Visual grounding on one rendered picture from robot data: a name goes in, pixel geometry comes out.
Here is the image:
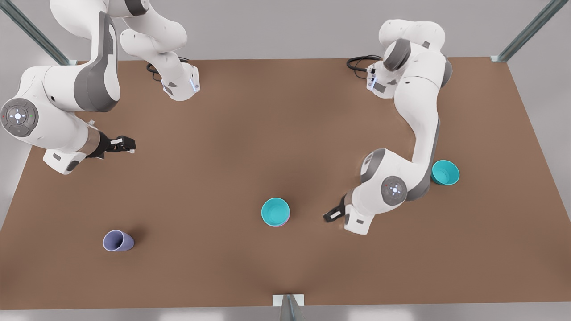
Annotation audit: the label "pink bowl with teal inside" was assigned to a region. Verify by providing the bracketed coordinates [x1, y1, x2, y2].
[261, 197, 291, 228]

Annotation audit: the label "teal blue bowl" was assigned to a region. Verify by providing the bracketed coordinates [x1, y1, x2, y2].
[431, 159, 460, 186]

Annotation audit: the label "lilac purple cup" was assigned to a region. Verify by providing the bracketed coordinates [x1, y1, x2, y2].
[103, 230, 135, 253]

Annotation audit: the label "black cable loop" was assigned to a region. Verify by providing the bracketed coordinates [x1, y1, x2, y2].
[346, 54, 383, 81]
[146, 57, 191, 82]

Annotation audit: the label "silver frame post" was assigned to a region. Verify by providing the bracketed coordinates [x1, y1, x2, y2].
[0, 0, 77, 66]
[272, 293, 306, 321]
[489, 0, 571, 63]

